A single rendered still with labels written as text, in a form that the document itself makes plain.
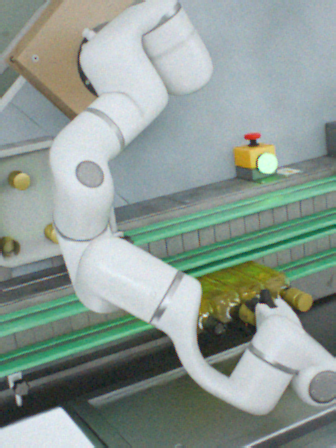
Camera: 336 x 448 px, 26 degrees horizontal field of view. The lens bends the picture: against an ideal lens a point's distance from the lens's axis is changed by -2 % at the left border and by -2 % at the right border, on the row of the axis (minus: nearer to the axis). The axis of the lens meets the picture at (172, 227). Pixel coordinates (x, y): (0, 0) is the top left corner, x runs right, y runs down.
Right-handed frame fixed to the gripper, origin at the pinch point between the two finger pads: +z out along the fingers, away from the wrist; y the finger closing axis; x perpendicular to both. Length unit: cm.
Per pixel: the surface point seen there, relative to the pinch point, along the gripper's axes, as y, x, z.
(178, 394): -14.2, 14.7, 4.8
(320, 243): -2.2, -29.0, 38.2
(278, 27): 47, -28, 51
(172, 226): 12.2, 8.3, 23.1
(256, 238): 5.1, -10.1, 27.9
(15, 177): 26, 37, 28
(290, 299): -0.8, -8.6, 6.2
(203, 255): 5.0, 2.7, 23.7
